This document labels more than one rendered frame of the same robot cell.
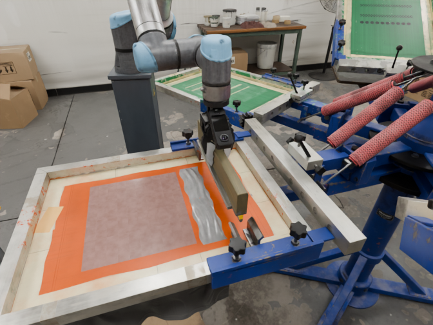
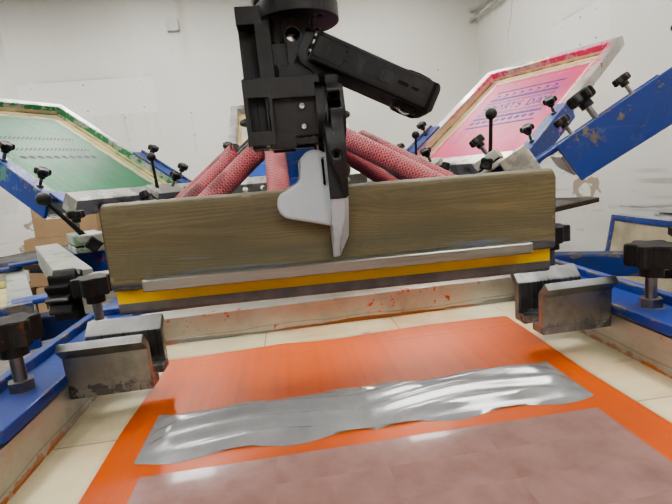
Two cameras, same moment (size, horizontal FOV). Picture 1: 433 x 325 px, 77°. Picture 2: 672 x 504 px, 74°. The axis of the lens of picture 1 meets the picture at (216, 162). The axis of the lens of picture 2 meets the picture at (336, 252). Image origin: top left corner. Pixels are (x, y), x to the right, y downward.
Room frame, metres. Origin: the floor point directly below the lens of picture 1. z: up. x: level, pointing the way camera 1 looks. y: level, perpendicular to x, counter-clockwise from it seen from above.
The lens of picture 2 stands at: (0.61, 0.40, 1.15)
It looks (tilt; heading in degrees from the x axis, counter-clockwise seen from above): 10 degrees down; 281
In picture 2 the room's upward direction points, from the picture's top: 5 degrees counter-clockwise
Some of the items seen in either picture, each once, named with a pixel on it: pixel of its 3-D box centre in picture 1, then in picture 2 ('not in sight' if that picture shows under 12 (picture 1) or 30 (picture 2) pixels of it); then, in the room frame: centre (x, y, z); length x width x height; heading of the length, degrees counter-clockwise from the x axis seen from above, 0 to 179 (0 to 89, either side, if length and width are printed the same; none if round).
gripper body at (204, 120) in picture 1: (215, 117); (294, 82); (0.71, 0.00, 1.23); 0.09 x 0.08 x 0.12; 17
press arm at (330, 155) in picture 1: (316, 162); not in sight; (0.79, -0.35, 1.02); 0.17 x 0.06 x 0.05; 107
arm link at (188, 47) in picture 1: (196, 52); not in sight; (0.79, 0.06, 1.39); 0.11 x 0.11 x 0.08; 23
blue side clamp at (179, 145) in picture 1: (207, 146); (73, 376); (0.96, 0.04, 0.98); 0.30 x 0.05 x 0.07; 107
